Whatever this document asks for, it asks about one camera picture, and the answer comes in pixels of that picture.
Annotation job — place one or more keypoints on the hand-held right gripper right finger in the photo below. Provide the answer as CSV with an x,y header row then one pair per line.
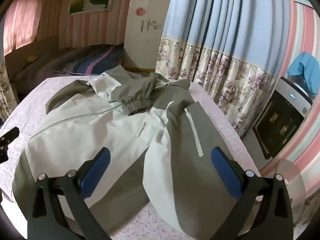
x,y
226,172

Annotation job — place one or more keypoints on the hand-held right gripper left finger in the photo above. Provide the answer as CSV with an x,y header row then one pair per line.
x,y
96,167

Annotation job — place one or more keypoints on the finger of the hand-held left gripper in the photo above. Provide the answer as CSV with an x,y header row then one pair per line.
x,y
8,135

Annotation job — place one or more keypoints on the grey and white jacket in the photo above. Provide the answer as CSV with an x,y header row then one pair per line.
x,y
100,120

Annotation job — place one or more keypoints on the black and silver appliance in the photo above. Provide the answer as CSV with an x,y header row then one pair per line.
x,y
282,120

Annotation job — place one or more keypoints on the small yellow toy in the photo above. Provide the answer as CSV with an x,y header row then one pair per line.
x,y
32,58

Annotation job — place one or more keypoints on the brown bed headboard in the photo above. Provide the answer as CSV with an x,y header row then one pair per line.
x,y
22,55

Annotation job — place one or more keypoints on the striped bed blanket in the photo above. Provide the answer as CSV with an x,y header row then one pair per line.
x,y
95,60

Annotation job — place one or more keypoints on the pink window curtain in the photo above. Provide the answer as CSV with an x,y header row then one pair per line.
x,y
22,17

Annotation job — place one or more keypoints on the blue cloth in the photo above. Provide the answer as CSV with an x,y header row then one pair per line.
x,y
305,67

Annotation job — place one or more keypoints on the white wardrobe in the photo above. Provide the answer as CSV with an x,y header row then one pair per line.
x,y
145,42

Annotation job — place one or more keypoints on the round red wardrobe sticker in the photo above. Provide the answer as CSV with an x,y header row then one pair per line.
x,y
140,11

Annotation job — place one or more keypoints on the framed wall picture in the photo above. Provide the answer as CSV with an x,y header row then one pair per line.
x,y
92,1

